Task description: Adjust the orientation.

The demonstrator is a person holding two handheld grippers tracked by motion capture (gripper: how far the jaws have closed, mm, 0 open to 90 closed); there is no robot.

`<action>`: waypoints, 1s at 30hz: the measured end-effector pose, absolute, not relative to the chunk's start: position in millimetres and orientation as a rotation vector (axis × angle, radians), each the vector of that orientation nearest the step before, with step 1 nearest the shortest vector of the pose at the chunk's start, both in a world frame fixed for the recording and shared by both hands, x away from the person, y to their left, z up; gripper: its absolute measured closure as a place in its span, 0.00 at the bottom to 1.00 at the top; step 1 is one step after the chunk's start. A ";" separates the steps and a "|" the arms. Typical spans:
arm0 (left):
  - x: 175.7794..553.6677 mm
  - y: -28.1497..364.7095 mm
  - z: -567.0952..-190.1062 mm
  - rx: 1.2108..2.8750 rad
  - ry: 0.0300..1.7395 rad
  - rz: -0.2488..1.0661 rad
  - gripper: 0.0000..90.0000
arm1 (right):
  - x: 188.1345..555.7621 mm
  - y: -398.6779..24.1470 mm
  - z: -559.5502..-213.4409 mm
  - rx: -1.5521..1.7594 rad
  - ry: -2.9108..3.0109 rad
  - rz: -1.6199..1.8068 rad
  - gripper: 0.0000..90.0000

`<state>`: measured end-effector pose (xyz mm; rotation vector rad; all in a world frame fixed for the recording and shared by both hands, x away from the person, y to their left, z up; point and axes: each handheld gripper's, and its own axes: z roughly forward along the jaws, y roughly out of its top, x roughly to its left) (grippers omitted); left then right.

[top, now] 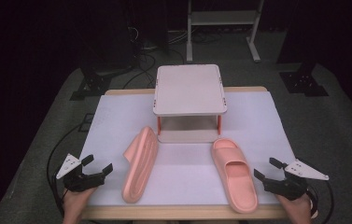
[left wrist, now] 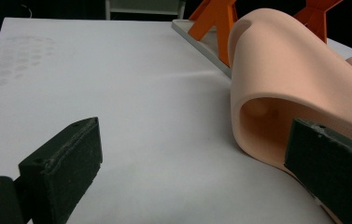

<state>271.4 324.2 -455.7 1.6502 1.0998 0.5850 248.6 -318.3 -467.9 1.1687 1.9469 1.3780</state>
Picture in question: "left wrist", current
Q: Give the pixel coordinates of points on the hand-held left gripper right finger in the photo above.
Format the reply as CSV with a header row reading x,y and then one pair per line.
x,y
329,168

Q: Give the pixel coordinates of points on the white shoe rack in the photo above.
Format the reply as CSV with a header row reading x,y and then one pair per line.
x,y
223,18

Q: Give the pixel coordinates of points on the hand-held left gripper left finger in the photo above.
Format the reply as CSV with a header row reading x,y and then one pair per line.
x,y
64,161

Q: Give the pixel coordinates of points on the white metal stand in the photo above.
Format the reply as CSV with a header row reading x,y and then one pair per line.
x,y
145,12

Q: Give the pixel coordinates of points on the white table mat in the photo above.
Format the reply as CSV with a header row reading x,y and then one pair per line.
x,y
133,93

